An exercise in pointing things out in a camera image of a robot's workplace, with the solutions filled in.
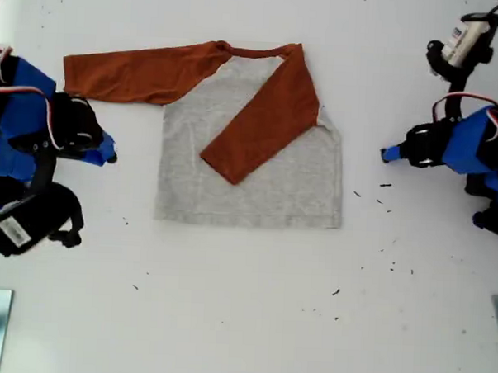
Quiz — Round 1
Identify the grey shirt with brown sleeves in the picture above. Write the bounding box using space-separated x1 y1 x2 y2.
56 32 350 232

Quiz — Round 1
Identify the red white servo wire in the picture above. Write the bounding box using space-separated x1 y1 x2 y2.
0 45 96 153
429 92 498 149

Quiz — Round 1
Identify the black camera stalk bracket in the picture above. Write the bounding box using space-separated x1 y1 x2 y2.
21 150 88 249
422 10 498 124

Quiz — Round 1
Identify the black camera box with label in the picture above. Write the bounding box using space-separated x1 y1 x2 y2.
0 200 55 259

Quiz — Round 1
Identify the silver white camera box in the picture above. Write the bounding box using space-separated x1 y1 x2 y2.
439 17 491 68

